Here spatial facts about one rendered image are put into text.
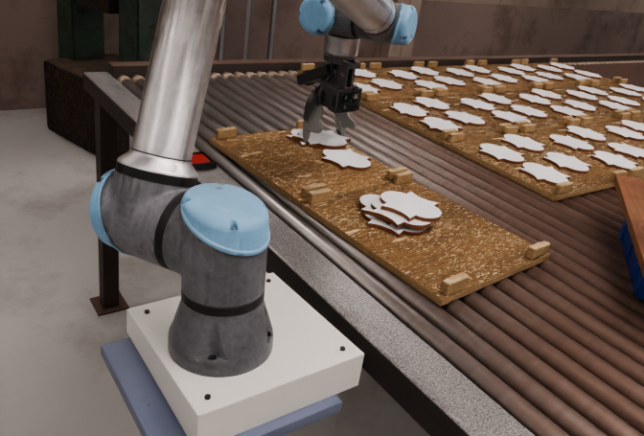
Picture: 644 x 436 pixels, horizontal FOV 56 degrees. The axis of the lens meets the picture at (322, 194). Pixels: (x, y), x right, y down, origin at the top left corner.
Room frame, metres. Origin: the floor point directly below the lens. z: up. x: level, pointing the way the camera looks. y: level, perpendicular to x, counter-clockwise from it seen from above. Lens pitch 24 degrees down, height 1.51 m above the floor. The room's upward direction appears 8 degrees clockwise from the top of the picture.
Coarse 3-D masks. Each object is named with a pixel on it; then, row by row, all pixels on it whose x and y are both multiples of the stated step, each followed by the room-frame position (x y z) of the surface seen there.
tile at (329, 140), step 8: (296, 136) 1.33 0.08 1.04; (312, 136) 1.34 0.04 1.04; (320, 136) 1.35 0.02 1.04; (328, 136) 1.35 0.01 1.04; (336, 136) 1.36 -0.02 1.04; (312, 144) 1.28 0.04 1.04; (320, 144) 1.29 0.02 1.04; (328, 144) 1.29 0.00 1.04; (336, 144) 1.30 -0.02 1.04; (344, 144) 1.30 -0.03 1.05
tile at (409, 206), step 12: (384, 192) 1.22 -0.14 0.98; (396, 192) 1.23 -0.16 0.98; (384, 204) 1.16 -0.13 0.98; (396, 204) 1.17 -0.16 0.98; (408, 204) 1.18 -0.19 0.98; (420, 204) 1.18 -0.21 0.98; (432, 204) 1.19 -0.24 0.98; (408, 216) 1.12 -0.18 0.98; (420, 216) 1.13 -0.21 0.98; (432, 216) 1.14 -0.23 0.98
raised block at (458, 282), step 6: (456, 276) 0.93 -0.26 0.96; (462, 276) 0.93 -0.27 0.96; (468, 276) 0.93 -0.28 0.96; (444, 282) 0.91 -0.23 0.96; (450, 282) 0.91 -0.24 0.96; (456, 282) 0.91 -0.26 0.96; (462, 282) 0.92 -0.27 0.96; (468, 282) 0.93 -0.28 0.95; (444, 288) 0.90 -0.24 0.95; (450, 288) 0.90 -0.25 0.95; (456, 288) 0.91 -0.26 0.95; (462, 288) 0.93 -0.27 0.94; (444, 294) 0.90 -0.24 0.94
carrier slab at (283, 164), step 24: (216, 144) 1.48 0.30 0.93; (240, 144) 1.49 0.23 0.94; (264, 144) 1.52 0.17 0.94; (288, 144) 1.55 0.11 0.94; (264, 168) 1.36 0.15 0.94; (288, 168) 1.38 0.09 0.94; (312, 168) 1.40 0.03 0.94; (336, 168) 1.42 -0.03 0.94; (384, 168) 1.47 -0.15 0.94; (288, 192) 1.24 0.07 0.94; (336, 192) 1.28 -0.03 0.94
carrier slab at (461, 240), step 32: (352, 192) 1.29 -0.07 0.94; (416, 192) 1.34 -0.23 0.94; (352, 224) 1.12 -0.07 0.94; (448, 224) 1.19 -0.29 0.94; (480, 224) 1.21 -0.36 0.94; (384, 256) 1.01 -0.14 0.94; (416, 256) 1.03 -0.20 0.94; (448, 256) 1.05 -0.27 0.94; (480, 256) 1.07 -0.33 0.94; (512, 256) 1.09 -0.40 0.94; (544, 256) 1.11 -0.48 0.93; (416, 288) 0.93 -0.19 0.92; (480, 288) 0.97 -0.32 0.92
